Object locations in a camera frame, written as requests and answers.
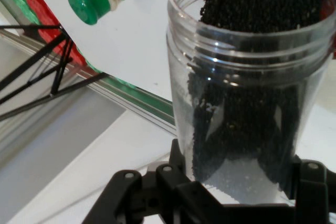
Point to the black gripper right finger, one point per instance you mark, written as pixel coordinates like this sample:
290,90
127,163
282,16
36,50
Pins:
315,195

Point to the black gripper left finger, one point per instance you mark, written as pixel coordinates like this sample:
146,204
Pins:
183,197

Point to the clear jar of black seeds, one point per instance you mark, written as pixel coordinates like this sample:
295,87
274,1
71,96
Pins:
236,129

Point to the black tripod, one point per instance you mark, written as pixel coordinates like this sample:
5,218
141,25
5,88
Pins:
34,61

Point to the aluminium wall rail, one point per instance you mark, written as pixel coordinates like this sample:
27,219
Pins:
157,119

